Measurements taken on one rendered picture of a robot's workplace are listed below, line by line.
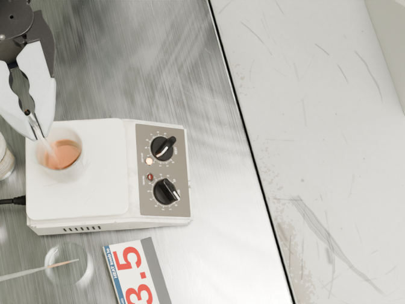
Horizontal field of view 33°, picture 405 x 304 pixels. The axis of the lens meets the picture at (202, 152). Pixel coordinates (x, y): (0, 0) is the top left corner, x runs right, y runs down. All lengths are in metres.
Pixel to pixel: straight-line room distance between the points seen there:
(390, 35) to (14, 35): 0.52
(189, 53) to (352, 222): 0.32
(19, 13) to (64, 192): 0.23
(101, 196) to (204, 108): 0.21
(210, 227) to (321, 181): 0.16
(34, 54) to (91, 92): 0.27
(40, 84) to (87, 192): 0.19
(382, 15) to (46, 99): 0.51
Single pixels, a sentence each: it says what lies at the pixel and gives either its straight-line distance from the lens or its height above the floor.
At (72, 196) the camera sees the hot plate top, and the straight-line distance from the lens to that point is 0.81.
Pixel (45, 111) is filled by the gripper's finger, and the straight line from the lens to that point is 0.66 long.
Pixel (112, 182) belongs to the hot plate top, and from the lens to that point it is 0.81.
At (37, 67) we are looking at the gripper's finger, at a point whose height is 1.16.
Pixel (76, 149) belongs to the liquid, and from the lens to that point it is 0.80.
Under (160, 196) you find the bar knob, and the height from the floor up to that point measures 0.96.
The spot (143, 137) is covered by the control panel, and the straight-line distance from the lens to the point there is 0.85.
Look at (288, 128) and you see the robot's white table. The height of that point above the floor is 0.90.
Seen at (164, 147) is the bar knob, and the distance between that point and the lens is 0.84.
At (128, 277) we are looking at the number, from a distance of 0.85.
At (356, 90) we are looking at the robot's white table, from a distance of 0.97.
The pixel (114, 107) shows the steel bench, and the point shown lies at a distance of 0.93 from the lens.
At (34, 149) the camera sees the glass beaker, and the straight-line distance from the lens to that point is 0.76.
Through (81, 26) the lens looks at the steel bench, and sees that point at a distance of 0.98.
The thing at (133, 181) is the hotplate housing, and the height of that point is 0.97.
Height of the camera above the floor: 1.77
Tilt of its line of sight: 74 degrees down
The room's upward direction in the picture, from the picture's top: 12 degrees clockwise
